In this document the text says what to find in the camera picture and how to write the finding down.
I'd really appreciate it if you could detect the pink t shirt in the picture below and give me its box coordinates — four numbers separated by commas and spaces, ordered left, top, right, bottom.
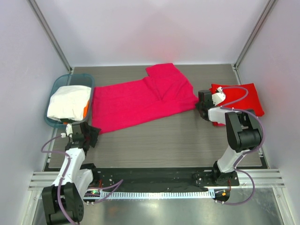
91, 63, 198, 134

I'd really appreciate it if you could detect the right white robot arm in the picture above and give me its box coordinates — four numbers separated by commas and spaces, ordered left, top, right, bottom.
194, 90, 263, 187

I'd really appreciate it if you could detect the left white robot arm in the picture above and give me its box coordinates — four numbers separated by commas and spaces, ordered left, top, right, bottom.
41, 122, 100, 225

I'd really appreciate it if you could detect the orange t shirt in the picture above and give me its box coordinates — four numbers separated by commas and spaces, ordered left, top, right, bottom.
62, 101, 90, 124

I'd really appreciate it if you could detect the white crumpled t shirt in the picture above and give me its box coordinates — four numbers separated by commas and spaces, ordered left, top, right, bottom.
46, 85, 91, 121

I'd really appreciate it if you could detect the red folded t shirt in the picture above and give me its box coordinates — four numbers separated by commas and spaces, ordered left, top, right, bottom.
210, 83, 264, 117

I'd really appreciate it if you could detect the teal plastic basket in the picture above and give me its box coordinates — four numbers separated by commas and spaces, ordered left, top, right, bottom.
44, 74, 95, 128

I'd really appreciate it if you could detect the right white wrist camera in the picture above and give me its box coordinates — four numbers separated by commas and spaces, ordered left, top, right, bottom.
212, 86, 226, 105

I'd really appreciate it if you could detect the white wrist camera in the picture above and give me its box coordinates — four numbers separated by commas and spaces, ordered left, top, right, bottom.
212, 86, 226, 105
60, 124, 73, 138

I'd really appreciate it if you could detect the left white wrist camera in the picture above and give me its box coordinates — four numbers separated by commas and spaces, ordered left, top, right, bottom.
60, 124, 73, 138

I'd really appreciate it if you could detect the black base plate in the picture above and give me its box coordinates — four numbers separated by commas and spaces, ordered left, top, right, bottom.
97, 167, 240, 193

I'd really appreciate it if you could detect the white slotted cable duct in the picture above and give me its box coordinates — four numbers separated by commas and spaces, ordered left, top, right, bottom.
107, 189, 215, 200

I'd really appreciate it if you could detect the aluminium rail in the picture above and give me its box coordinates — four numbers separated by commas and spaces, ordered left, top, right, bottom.
28, 169, 285, 190

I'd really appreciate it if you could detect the right aluminium frame post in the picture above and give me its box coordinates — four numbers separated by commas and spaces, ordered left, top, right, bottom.
234, 0, 277, 68

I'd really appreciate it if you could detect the aluminium frame post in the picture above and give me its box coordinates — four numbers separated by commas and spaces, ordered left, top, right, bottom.
27, 0, 72, 74
234, 0, 277, 68

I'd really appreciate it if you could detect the left aluminium frame post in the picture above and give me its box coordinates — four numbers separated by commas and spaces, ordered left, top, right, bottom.
27, 0, 72, 74

